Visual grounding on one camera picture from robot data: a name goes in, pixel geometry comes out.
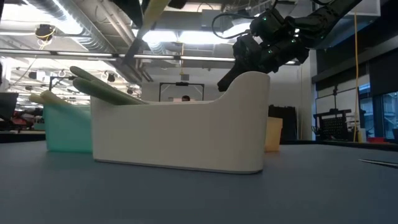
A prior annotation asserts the black pole stand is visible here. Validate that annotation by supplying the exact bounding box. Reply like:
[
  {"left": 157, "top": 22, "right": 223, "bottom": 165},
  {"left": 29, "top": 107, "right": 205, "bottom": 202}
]
[{"left": 331, "top": 84, "right": 340, "bottom": 110}]

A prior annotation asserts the black monitor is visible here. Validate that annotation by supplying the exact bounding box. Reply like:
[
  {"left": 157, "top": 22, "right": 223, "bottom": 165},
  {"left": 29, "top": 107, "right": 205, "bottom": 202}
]
[{"left": 0, "top": 92, "right": 19, "bottom": 121}]

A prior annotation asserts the blue-grey table mat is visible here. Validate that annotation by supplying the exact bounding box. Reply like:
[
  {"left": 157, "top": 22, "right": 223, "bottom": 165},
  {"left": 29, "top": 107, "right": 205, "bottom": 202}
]
[{"left": 0, "top": 139, "right": 398, "bottom": 224}]

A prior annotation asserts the orange plastic bin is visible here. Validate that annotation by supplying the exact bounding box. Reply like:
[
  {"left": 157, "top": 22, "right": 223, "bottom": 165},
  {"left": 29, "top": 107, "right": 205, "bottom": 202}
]
[{"left": 264, "top": 116, "right": 284, "bottom": 152}]

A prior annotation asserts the red box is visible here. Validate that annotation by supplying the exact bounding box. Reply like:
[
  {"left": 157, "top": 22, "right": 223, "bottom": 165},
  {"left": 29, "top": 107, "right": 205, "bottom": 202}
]
[{"left": 366, "top": 136, "right": 389, "bottom": 144}]

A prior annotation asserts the black perforated cart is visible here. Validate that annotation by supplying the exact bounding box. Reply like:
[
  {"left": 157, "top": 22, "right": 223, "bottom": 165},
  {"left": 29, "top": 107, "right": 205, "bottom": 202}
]
[{"left": 312, "top": 108, "right": 354, "bottom": 142}]

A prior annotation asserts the black rectangular rig frame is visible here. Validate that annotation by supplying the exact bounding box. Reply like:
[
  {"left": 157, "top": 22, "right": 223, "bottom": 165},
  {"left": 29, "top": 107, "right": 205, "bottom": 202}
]
[{"left": 159, "top": 82, "right": 206, "bottom": 104}]

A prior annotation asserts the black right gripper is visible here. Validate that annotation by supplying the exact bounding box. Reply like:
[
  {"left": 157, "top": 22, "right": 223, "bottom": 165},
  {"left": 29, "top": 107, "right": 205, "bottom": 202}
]
[{"left": 216, "top": 8, "right": 311, "bottom": 93}]

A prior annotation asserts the long ceiling light bar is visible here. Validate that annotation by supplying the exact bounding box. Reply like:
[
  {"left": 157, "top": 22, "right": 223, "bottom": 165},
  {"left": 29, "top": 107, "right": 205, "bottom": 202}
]
[{"left": 0, "top": 48, "right": 298, "bottom": 66}]

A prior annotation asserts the black cabinet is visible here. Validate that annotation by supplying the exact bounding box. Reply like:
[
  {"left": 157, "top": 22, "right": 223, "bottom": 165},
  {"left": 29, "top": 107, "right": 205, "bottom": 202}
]
[{"left": 269, "top": 105, "right": 299, "bottom": 143}]

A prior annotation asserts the white plastic bin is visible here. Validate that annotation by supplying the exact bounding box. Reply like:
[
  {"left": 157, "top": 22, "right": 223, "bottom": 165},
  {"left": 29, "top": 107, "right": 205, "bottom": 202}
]
[{"left": 90, "top": 71, "right": 271, "bottom": 174}]

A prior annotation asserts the glass window panel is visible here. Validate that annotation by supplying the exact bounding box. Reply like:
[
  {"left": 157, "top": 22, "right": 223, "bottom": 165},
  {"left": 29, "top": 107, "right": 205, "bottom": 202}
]
[{"left": 357, "top": 81, "right": 398, "bottom": 141}]

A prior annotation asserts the black yellow cable reel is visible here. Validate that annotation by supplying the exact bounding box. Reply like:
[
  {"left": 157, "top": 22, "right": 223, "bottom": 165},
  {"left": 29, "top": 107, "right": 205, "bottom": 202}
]
[{"left": 34, "top": 23, "right": 57, "bottom": 42}]

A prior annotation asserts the black frame stand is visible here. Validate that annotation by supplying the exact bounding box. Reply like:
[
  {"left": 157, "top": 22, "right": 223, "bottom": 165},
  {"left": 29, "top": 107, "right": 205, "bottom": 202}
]
[{"left": 48, "top": 75, "right": 78, "bottom": 105}]

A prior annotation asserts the grey ceiling box unit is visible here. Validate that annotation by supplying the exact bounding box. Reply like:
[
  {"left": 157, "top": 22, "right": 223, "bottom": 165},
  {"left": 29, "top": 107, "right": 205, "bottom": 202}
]
[{"left": 200, "top": 8, "right": 226, "bottom": 30}]

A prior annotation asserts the teal plastic bin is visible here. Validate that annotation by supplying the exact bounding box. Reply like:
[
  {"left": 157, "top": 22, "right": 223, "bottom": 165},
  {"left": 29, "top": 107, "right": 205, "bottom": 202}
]
[{"left": 42, "top": 104, "right": 93, "bottom": 154}]

